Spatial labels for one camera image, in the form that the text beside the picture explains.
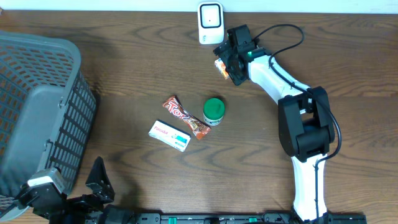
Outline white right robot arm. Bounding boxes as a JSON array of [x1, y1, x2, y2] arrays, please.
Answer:
[[213, 25, 341, 223]]

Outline grey plastic mesh basket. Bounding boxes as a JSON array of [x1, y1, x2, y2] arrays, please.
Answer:
[[1, 32, 97, 222]]

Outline green lid jar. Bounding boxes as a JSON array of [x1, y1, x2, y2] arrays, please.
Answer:
[[203, 98, 225, 126]]

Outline red Top chocolate bar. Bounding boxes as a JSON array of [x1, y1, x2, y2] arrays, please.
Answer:
[[162, 95, 211, 140]]

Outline orange juice carton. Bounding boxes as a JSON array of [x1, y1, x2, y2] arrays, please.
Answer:
[[214, 58, 229, 80]]

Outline white Panadol medicine box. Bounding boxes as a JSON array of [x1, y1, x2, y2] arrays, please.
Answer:
[[148, 120, 191, 152]]

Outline white barcode scanner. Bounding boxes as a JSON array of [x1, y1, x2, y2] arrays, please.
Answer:
[[197, 1, 224, 45]]

